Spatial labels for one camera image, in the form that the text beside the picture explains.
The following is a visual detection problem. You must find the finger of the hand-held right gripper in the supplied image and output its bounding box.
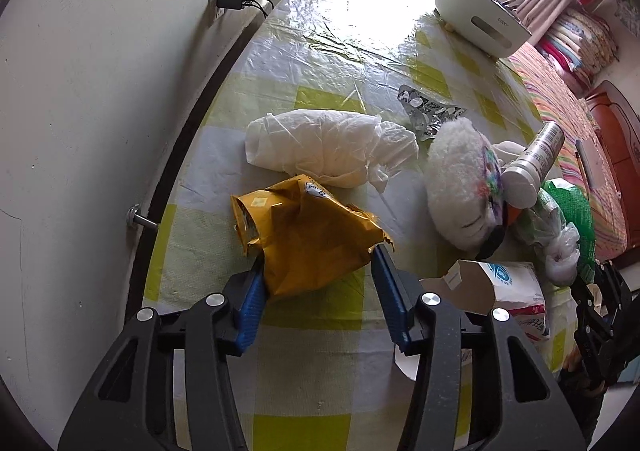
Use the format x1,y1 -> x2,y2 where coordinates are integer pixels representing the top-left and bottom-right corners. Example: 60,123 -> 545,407
582,260 -> 633,327

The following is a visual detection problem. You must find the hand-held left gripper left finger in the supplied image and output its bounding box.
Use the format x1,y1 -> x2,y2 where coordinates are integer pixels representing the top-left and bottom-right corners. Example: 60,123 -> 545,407
57,258 -> 266,451

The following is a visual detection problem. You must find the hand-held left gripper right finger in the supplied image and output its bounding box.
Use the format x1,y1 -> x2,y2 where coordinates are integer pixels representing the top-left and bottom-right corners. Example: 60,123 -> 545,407
370,243 -> 588,451

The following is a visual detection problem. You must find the clear plastic bag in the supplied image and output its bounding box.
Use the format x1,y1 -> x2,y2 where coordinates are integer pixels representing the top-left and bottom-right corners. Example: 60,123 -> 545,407
542,223 -> 582,288

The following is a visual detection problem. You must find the green plastic bag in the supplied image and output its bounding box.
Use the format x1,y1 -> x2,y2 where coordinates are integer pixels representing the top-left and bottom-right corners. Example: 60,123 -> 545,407
515,178 -> 597,262

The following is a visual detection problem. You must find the yellow padded mailer bag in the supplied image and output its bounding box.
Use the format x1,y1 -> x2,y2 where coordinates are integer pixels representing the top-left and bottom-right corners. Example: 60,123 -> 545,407
231,174 -> 396,302

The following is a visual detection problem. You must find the white medicine box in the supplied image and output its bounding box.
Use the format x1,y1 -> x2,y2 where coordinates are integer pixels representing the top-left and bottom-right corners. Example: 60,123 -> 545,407
394,260 -> 552,379

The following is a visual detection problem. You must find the white plush toy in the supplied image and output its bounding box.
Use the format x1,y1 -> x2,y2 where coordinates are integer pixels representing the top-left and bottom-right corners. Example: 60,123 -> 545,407
425,118 -> 523,259

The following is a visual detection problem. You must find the white cylindrical bottle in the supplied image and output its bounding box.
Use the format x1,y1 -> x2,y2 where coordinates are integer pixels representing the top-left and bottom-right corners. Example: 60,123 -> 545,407
501,121 -> 566,209

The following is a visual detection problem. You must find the white plastic bag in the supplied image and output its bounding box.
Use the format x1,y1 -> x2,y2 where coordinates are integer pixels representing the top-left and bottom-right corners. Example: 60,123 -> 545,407
244,108 -> 420,192

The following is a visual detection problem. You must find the wooden headboard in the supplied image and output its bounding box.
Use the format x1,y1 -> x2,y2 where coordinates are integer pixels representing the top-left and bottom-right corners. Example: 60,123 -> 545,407
585,80 -> 640,292

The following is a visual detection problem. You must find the bed with striped sheet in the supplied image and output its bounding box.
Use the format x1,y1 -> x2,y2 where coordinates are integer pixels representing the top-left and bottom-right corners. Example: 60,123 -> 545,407
507,11 -> 632,249

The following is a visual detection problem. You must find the stack of folded quilts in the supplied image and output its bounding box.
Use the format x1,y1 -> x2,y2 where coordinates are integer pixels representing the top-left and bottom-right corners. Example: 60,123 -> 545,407
537,6 -> 618,82

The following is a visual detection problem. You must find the yellow checked tablecloth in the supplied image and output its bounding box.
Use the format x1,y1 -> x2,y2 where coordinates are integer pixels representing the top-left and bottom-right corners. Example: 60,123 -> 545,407
142,0 -> 576,451

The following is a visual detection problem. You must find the beige curtain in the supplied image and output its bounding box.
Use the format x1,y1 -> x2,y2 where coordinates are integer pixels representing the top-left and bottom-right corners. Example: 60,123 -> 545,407
515,0 -> 573,36

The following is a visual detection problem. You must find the white desk organizer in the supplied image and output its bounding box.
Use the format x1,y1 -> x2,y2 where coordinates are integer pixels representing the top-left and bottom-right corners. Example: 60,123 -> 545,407
434,0 -> 532,58

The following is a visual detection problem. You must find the metal wall bolt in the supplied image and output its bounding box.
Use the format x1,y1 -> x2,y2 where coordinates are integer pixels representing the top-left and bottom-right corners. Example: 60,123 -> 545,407
127,205 -> 160,232

